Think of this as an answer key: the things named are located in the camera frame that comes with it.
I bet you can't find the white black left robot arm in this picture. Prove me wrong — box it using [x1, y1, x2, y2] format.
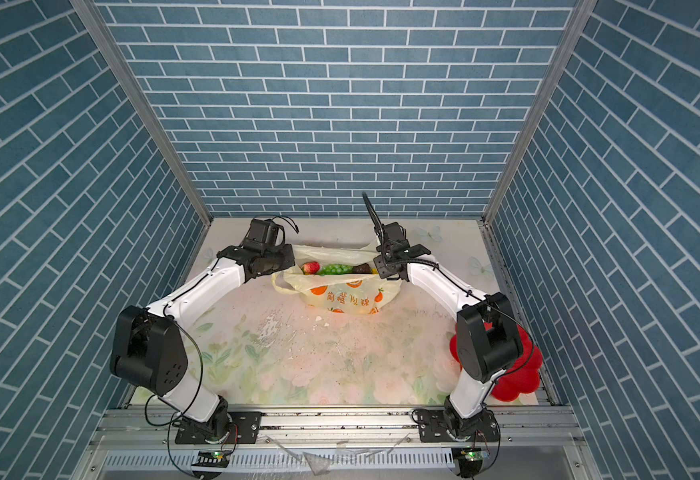
[110, 240, 295, 443]

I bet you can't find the red fake strawberry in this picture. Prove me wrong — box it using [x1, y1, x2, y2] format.
[301, 261, 321, 275]

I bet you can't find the green fake grapes bunch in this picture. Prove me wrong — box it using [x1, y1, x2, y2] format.
[317, 263, 354, 276]

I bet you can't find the aluminium corner post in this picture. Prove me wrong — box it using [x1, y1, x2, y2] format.
[483, 0, 600, 226]
[70, 0, 213, 228]

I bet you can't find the aluminium left corner post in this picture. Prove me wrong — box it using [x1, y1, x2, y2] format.
[70, 0, 213, 228]

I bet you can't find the red flower shaped plate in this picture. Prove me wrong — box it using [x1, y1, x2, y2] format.
[449, 323, 544, 403]

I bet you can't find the dark brown fake fruit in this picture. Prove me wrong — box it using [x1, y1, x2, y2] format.
[352, 263, 374, 274]

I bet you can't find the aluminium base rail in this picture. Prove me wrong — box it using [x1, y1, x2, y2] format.
[75, 406, 597, 479]

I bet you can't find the yellowish printed plastic bag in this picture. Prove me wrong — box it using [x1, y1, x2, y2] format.
[272, 245, 402, 315]

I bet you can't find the aluminium right corner post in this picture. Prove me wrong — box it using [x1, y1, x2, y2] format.
[483, 0, 600, 226]

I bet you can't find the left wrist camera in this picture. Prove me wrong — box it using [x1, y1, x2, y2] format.
[245, 218, 285, 249]

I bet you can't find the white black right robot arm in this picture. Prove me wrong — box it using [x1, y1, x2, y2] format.
[374, 241, 524, 440]

